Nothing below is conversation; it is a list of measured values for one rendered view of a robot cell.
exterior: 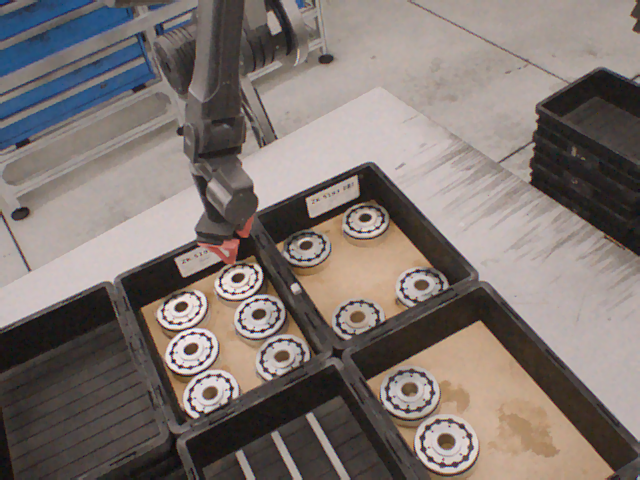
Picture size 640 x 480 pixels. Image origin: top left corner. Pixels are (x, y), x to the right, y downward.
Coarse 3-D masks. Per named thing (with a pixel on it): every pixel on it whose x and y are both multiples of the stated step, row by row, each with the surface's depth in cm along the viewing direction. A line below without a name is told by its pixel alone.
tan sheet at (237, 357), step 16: (192, 288) 142; (208, 288) 141; (272, 288) 139; (224, 320) 135; (160, 336) 135; (224, 336) 132; (304, 336) 130; (160, 352) 132; (224, 352) 130; (240, 352) 129; (256, 352) 129; (224, 368) 127; (240, 368) 127; (176, 384) 126; (240, 384) 124; (256, 384) 124
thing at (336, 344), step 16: (336, 176) 145; (384, 176) 143; (304, 192) 143; (400, 192) 138; (272, 208) 141; (416, 208) 135; (256, 224) 138; (432, 224) 131; (272, 240) 134; (448, 240) 128; (464, 256) 124; (288, 272) 128; (304, 288) 125; (448, 288) 120; (416, 304) 119; (320, 320) 120; (400, 320) 117; (336, 336) 116; (352, 336) 116; (368, 336) 115; (336, 352) 116
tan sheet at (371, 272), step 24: (336, 240) 146; (384, 240) 144; (408, 240) 143; (336, 264) 141; (360, 264) 140; (384, 264) 139; (408, 264) 138; (312, 288) 137; (336, 288) 136; (360, 288) 136; (384, 288) 135; (384, 312) 131
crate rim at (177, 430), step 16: (192, 240) 137; (256, 240) 135; (160, 256) 136; (272, 256) 131; (128, 272) 134; (288, 288) 125; (128, 304) 128; (304, 304) 122; (128, 320) 125; (320, 336) 117; (144, 352) 121; (304, 368) 113; (160, 384) 115; (272, 384) 112; (160, 400) 113; (240, 400) 111; (208, 416) 109; (176, 432) 108
